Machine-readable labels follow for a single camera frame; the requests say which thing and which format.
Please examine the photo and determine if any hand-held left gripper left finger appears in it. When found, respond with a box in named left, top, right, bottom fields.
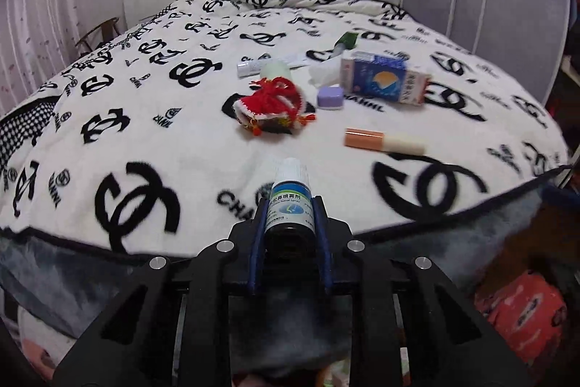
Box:
left=57, top=197, right=273, bottom=387

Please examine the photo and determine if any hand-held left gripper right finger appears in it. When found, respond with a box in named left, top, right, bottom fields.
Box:
left=312, top=195, right=533, bottom=387

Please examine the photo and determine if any nasal spray bottle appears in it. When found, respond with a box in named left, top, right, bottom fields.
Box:
left=264, top=157, right=316, bottom=261

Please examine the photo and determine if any red knitted pouch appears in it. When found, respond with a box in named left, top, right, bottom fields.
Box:
left=233, top=77, right=316, bottom=137

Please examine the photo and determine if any small purple case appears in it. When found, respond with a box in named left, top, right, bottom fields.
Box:
left=316, top=84, right=346, bottom=111

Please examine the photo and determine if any white tissue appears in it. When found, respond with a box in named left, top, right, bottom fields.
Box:
left=308, top=58, right=344, bottom=87

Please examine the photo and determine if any blue and white carton box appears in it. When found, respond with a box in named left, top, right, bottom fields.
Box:
left=340, top=52, right=431, bottom=107

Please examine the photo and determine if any white tube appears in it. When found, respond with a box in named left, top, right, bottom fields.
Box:
left=237, top=59, right=273, bottom=78

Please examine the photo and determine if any green bottle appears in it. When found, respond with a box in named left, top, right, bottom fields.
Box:
left=333, top=32, right=359, bottom=52

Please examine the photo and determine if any rose gold lipstick tube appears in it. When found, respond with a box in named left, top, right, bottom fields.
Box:
left=344, top=127, right=427, bottom=156

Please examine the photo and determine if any white printed blanket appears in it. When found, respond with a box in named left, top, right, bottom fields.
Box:
left=0, top=0, right=572, bottom=265

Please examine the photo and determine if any pink patterned pyjama leg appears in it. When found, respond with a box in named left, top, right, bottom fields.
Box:
left=17, top=309, right=62, bottom=383
left=473, top=271, right=569, bottom=365

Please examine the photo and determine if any black and white checkered cloth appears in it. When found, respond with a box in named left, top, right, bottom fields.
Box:
left=0, top=94, right=59, bottom=170

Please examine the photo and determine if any wooden chair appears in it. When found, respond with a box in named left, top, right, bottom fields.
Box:
left=75, top=17, right=121, bottom=54

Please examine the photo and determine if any grey padded headboard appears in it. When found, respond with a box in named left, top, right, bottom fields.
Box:
left=399, top=0, right=572, bottom=107

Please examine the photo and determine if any light sheer curtain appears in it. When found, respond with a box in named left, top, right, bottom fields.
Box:
left=0, top=0, right=87, bottom=107

